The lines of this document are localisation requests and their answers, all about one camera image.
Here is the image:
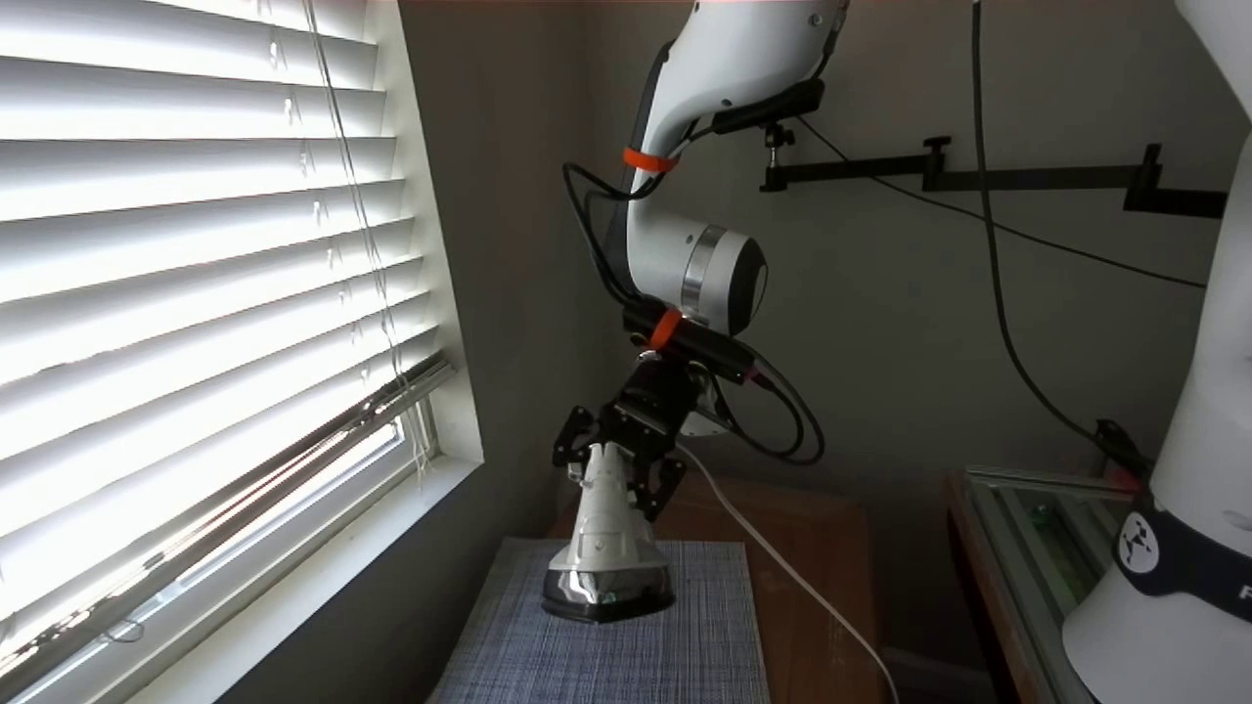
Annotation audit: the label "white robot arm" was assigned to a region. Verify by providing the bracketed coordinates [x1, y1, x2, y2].
[573, 0, 1252, 704]

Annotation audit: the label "white window blinds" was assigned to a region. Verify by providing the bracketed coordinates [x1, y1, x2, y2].
[0, 0, 458, 704]

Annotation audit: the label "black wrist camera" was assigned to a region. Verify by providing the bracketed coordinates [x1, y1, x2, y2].
[621, 303, 755, 384]

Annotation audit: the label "white iron power cord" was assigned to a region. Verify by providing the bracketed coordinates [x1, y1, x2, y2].
[675, 442, 909, 704]

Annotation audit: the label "grey woven placemat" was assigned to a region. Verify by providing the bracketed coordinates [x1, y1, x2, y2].
[425, 538, 771, 704]

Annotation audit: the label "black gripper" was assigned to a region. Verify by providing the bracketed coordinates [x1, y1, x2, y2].
[551, 355, 706, 521]

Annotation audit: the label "black hanging cable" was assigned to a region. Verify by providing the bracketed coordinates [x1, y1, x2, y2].
[793, 0, 1211, 462]

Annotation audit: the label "wooden side table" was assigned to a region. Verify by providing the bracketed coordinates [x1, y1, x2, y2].
[659, 471, 891, 704]

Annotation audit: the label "black camera on boom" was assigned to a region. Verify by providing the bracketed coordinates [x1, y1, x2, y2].
[712, 79, 1230, 217]

